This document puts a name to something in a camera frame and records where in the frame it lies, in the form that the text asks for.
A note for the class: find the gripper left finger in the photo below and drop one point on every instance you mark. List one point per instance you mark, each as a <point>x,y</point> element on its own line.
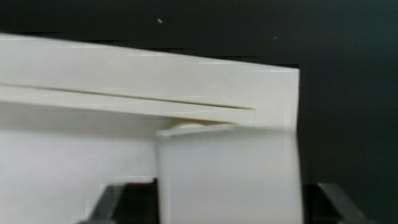
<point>126,205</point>

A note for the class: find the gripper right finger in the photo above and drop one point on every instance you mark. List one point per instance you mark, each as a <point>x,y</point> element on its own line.
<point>328,207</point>

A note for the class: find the white leg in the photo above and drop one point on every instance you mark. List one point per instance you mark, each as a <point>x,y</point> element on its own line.
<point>227,176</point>

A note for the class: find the white square tabletop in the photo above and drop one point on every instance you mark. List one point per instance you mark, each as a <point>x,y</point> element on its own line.
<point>90,97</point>

